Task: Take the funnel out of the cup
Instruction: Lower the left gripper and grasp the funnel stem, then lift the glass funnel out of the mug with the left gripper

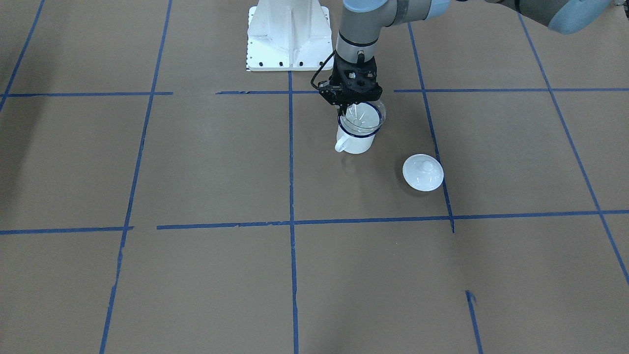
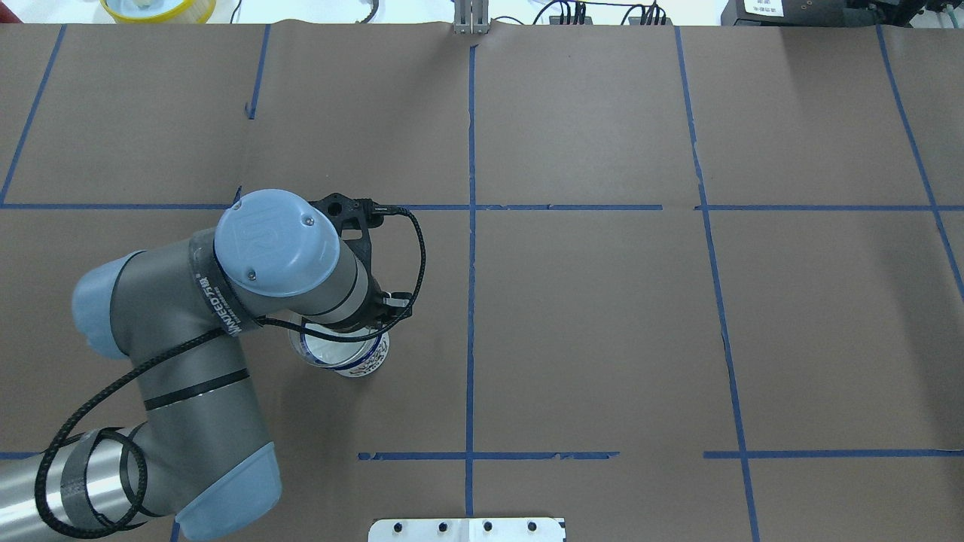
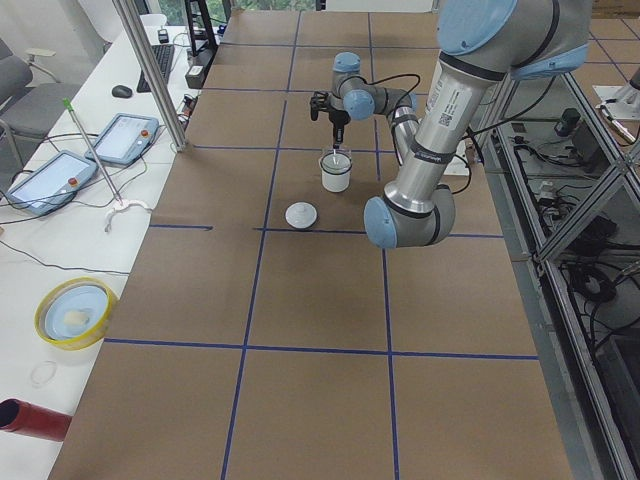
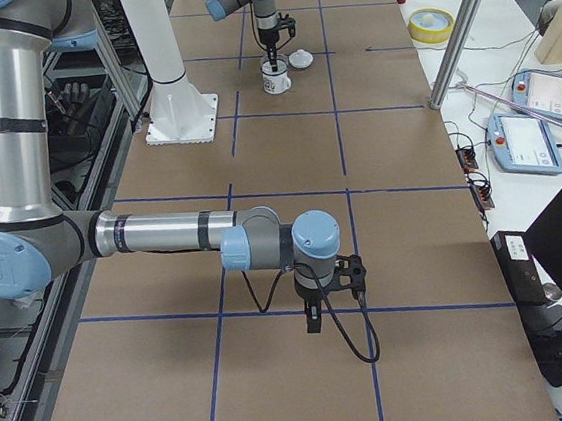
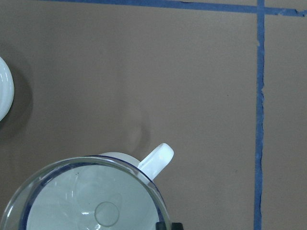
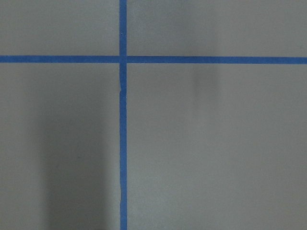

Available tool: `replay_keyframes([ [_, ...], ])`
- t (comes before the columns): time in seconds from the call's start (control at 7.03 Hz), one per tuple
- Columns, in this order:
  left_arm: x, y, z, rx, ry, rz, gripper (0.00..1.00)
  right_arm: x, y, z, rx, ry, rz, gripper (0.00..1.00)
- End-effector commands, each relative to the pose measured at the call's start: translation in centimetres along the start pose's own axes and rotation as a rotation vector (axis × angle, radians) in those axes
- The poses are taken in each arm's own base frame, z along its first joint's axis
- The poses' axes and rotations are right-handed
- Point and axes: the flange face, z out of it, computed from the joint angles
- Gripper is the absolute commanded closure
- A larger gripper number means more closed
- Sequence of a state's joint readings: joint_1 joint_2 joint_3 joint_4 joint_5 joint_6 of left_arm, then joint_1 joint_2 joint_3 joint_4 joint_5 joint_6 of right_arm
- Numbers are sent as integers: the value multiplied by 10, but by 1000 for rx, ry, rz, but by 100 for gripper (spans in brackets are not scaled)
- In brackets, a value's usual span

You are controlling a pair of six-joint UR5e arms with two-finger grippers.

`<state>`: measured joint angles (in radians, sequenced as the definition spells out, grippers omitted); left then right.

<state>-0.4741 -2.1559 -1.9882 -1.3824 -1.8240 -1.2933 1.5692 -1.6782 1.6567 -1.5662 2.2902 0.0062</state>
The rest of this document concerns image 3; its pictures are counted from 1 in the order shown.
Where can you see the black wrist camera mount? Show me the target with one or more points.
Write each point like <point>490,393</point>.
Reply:
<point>319,102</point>

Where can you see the yellow tape roll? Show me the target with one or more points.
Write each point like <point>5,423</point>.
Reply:
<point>76,314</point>

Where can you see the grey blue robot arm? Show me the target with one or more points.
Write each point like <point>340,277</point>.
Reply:
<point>480,43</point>

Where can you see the grey office chair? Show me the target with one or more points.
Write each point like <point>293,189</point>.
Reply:
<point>31,98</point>

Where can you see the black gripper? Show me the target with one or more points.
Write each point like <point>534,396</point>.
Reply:
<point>337,120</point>

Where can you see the black computer mouse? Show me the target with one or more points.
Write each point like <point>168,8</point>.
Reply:
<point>121,91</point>

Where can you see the white curved clamp piece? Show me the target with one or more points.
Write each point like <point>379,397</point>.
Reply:
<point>121,206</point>

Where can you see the red cylinder tube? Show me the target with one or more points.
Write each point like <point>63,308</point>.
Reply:
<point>24,418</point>

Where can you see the blue teach pendant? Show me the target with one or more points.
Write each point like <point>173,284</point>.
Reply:
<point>52,185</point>
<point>125,138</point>

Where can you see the metal rod green tip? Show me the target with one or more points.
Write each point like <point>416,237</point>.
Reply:
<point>117,197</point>

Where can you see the black box device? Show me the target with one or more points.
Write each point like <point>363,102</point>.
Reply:
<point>195,77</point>

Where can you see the near blue teach pendant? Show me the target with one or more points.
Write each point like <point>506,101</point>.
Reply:
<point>52,185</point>

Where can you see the white ceramic lid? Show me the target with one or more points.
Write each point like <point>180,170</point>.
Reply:
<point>301,215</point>

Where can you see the far blue teach pendant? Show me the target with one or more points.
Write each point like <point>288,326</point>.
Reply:
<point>125,138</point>

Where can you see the white enamel mug blue rim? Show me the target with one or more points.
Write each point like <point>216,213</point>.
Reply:
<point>335,183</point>

